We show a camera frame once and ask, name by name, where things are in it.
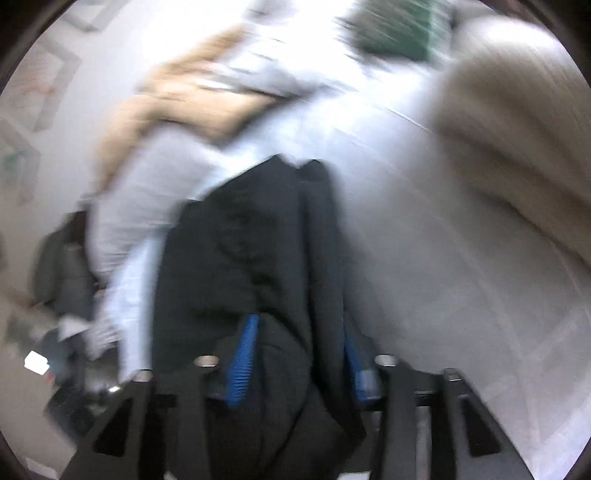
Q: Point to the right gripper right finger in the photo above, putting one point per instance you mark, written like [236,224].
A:
[433,423]

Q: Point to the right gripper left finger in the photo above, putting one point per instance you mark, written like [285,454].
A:
[155,427]

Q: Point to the black quilted jacket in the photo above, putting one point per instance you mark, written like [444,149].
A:
[254,274]

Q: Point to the dark grey padded garment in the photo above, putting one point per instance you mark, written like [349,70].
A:
[61,278]

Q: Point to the white grid bed cover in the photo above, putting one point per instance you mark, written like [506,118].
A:
[448,277]

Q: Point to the light grey pillow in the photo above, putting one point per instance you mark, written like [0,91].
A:
[170,166]

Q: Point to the tan fleece blanket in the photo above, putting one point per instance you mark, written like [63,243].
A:
[176,92]

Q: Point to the beige folded towel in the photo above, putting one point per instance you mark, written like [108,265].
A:
[514,94]

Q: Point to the white patterned pillow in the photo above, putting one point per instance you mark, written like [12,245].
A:
[294,48]

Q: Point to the green leaf-pattern cushion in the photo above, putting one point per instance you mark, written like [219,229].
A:
[416,30]

